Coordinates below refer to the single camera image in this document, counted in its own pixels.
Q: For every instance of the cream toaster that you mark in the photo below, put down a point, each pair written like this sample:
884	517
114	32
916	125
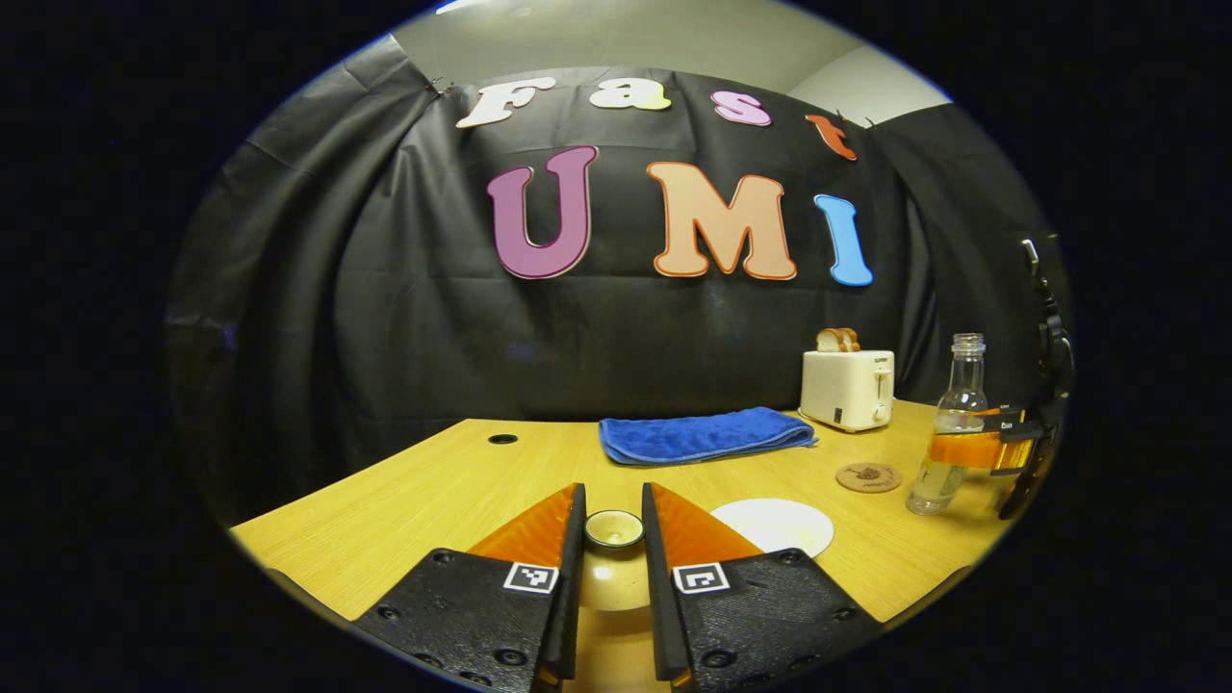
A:
847	390

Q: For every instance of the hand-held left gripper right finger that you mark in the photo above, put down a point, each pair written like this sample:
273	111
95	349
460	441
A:
659	587

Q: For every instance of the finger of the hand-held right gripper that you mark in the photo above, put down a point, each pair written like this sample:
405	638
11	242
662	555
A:
1006	416
972	449

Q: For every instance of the black backdrop cloth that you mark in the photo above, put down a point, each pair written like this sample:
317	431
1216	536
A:
337	318

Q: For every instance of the clear glass water bottle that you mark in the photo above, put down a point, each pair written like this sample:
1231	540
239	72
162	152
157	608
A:
953	423

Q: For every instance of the toast bread slice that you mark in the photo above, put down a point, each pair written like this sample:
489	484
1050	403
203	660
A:
828	340
850	339

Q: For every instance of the cream teacup lid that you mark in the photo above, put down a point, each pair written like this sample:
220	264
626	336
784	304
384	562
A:
614	529

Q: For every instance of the blue folded towel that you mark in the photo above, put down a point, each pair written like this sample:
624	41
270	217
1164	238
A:
707	435

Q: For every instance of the cream teacup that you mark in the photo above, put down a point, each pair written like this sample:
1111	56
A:
775	525

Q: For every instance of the round cork coaster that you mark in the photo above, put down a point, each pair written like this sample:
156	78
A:
869	477

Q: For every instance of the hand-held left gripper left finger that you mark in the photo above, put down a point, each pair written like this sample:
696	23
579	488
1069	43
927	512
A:
568	587

